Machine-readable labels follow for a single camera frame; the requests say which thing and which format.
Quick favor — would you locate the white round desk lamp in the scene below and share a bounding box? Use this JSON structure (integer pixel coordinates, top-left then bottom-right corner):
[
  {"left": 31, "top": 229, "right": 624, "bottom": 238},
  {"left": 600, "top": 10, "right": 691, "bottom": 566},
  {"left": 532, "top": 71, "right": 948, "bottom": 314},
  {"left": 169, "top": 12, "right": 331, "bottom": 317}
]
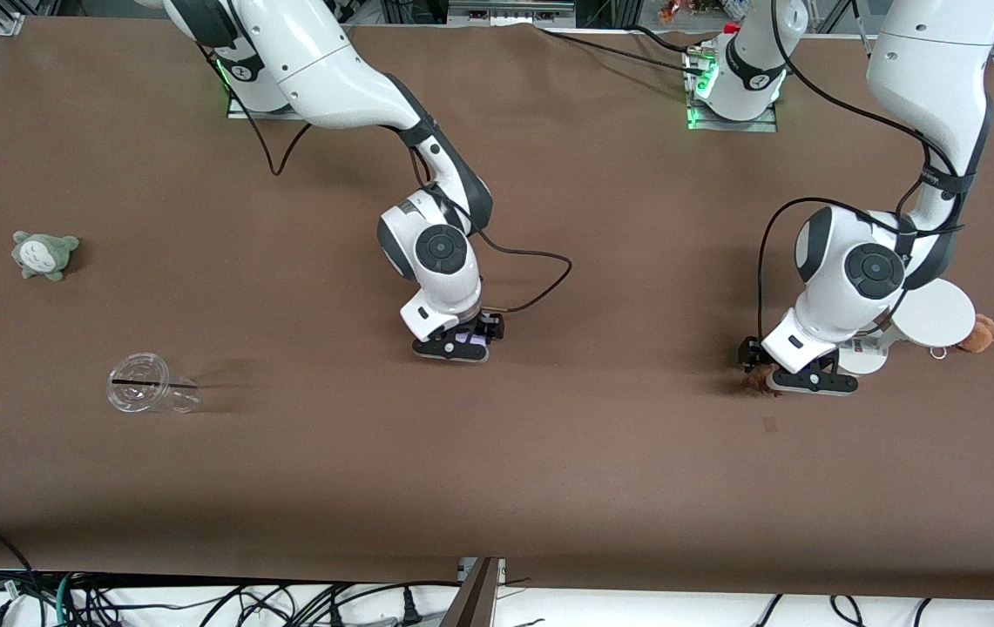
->
[{"left": 836, "top": 278, "right": 977, "bottom": 376}]

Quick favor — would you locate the brown plush bear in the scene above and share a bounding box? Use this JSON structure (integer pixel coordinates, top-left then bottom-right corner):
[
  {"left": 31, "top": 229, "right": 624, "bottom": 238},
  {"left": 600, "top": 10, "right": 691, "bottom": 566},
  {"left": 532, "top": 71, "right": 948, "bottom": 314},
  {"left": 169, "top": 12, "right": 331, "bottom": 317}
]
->
[{"left": 957, "top": 314, "right": 994, "bottom": 354}]

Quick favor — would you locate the brown table cover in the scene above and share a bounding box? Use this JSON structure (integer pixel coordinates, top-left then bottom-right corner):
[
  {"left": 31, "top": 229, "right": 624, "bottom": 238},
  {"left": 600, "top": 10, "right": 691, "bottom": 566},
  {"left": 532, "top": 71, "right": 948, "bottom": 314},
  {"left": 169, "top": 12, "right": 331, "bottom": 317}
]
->
[{"left": 0, "top": 17, "right": 994, "bottom": 602}]

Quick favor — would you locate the clear plastic cup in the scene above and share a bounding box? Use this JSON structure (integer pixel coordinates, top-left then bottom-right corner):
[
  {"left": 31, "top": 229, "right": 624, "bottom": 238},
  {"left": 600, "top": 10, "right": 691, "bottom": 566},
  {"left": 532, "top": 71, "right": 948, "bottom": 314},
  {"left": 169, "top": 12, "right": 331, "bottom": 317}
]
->
[{"left": 106, "top": 352, "right": 201, "bottom": 415}]

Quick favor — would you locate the grey green plush toy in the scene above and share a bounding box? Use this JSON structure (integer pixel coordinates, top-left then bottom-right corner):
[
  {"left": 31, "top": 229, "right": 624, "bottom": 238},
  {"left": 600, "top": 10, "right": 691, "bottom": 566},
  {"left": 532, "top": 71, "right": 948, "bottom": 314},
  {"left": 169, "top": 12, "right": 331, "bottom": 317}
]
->
[{"left": 11, "top": 230, "right": 80, "bottom": 282}]

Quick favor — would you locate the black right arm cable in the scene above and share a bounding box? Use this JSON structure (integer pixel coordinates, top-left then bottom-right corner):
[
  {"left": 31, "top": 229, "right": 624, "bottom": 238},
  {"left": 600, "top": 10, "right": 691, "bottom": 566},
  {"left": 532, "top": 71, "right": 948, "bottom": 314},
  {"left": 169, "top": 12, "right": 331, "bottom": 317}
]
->
[{"left": 199, "top": 42, "right": 574, "bottom": 315}]

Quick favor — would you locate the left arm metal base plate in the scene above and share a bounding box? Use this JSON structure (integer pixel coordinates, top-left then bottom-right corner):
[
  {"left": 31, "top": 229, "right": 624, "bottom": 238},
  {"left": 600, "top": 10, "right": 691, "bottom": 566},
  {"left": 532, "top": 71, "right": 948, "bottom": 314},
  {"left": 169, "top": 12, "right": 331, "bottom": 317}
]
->
[{"left": 686, "top": 48, "right": 779, "bottom": 133}]

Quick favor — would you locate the grey brown post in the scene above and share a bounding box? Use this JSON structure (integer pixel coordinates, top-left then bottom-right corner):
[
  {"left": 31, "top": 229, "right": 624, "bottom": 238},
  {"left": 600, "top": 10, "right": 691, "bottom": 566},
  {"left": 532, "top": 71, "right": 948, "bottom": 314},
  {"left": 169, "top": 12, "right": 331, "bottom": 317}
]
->
[{"left": 440, "top": 557, "right": 503, "bottom": 627}]

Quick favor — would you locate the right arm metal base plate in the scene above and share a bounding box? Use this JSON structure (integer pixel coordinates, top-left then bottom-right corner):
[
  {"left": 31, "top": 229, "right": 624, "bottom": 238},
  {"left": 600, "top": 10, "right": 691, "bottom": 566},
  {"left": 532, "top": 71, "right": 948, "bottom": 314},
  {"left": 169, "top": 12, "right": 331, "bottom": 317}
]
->
[{"left": 227, "top": 83, "right": 301, "bottom": 121}]

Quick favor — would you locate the black base supply cable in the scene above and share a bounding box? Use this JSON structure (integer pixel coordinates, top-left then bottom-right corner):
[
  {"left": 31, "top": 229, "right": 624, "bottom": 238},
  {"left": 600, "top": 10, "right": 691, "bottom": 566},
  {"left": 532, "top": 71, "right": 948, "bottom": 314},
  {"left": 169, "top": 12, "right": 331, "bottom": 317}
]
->
[{"left": 535, "top": 24, "right": 708, "bottom": 72}]

